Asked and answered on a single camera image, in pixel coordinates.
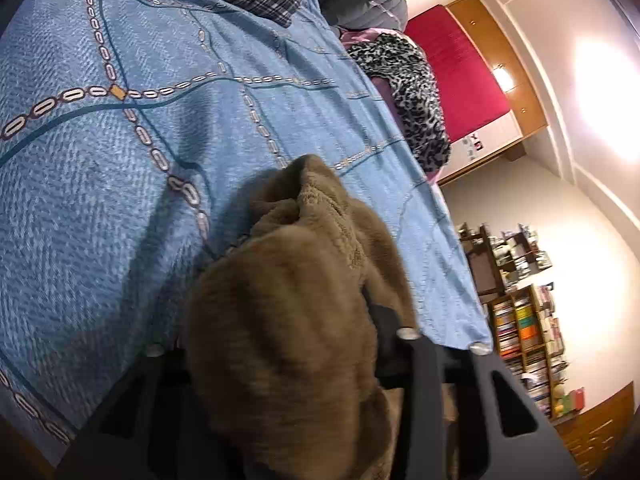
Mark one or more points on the dark wooden shelf unit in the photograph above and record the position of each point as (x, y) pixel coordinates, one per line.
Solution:
(487, 270)

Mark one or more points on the red black sticker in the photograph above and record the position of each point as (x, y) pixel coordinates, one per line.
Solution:
(476, 141)

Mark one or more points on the stack of coloured boxes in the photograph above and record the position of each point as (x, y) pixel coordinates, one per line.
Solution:
(572, 402)

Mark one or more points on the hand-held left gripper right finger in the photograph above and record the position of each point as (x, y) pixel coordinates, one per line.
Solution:
(430, 385)

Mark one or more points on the blue patterned blanket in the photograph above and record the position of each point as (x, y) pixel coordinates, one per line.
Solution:
(100, 185)

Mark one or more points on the leopard print cloth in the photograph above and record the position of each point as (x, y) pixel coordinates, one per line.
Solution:
(415, 90)

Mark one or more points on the brown fleece pants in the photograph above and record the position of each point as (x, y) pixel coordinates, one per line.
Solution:
(280, 310)

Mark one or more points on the red curtain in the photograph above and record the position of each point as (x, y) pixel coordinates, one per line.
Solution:
(460, 70)

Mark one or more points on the wooden bookshelf with books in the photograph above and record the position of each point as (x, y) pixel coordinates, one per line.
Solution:
(525, 330)

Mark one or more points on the wooden wardrobe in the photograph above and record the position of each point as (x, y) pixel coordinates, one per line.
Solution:
(525, 105)

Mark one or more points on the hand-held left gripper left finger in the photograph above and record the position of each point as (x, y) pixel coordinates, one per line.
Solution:
(150, 410)

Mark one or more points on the small desktop shelf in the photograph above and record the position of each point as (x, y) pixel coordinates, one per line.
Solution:
(522, 252)

